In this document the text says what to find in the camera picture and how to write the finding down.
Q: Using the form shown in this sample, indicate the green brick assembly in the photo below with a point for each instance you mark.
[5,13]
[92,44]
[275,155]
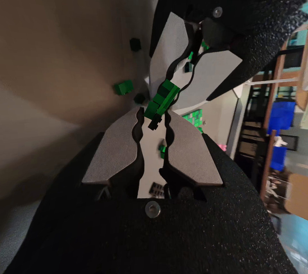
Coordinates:
[163,96]

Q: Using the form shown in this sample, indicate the blue storage bin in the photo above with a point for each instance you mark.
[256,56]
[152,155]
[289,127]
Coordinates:
[281,117]
[278,158]

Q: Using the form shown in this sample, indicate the dark green small brick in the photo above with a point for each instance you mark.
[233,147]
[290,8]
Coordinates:
[135,44]
[189,68]

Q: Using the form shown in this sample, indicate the cardboard box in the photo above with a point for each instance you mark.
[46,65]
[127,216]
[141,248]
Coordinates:
[297,194]

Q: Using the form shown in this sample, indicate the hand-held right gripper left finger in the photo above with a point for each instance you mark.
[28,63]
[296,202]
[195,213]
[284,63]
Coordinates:
[113,156]

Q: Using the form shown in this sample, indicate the dark studded plate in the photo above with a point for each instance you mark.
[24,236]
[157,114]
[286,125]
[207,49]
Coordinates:
[156,188]

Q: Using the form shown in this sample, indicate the bright green brick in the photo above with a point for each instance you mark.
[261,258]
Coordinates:
[124,87]

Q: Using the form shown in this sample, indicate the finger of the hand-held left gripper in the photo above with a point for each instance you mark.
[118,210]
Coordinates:
[211,72]
[170,40]

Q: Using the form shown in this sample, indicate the green tiled brick panel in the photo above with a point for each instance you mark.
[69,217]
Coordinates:
[193,117]

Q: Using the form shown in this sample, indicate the pink brick pig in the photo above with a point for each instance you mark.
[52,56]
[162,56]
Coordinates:
[222,147]

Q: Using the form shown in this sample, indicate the wooden shelf frame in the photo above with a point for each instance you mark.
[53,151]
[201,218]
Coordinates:
[267,170]

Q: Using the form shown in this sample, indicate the black metal rack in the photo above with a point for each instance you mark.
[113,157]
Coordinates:
[257,153]

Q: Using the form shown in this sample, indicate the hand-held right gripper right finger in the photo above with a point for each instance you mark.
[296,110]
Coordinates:
[192,156]

